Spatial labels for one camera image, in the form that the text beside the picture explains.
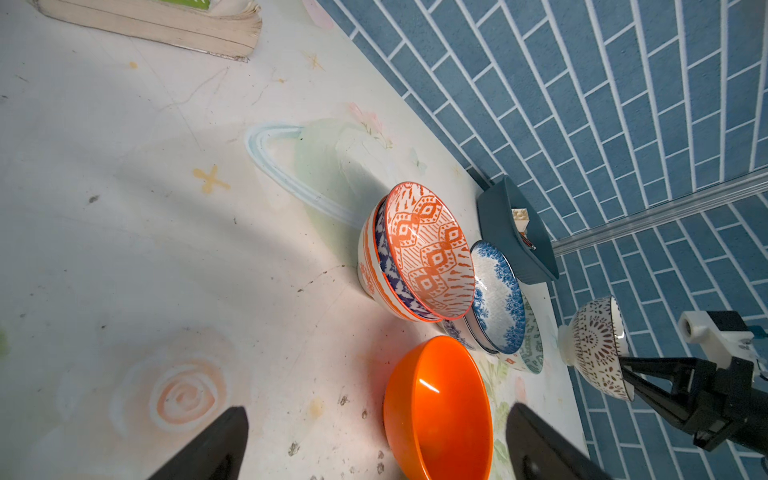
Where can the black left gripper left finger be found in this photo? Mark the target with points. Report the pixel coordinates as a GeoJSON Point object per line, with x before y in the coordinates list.
{"type": "Point", "coordinates": [217, 452]}

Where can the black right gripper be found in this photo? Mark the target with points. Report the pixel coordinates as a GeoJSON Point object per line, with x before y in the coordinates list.
{"type": "Point", "coordinates": [696, 396]}

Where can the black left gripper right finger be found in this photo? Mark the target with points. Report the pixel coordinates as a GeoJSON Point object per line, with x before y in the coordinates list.
{"type": "Point", "coordinates": [538, 451]}

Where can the green patterned bowl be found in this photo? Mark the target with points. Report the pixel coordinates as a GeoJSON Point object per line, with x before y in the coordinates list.
{"type": "Point", "coordinates": [530, 357]}

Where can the brown patterned white bowl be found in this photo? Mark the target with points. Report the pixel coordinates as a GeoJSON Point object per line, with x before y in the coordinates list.
{"type": "Point", "coordinates": [593, 343]}

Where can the blue floral bowl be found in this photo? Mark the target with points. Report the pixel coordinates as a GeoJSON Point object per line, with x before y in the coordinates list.
{"type": "Point", "coordinates": [388, 267]}
{"type": "Point", "coordinates": [496, 321]}

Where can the orange geometric patterned bowl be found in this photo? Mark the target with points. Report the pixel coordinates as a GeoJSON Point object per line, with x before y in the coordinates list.
{"type": "Point", "coordinates": [429, 252]}

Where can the orange floral bowl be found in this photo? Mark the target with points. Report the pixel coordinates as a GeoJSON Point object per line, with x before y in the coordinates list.
{"type": "Point", "coordinates": [371, 276]}

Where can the plain orange bowl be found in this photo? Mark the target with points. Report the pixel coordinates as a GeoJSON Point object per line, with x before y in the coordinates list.
{"type": "Point", "coordinates": [436, 413]}

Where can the teal plastic bin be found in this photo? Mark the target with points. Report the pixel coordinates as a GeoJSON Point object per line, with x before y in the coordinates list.
{"type": "Point", "coordinates": [530, 256]}

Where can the green paperback book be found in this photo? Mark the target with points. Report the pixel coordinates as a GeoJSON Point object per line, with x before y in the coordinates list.
{"type": "Point", "coordinates": [228, 29]}

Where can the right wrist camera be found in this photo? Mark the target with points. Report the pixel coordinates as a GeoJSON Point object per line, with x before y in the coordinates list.
{"type": "Point", "coordinates": [723, 336]}

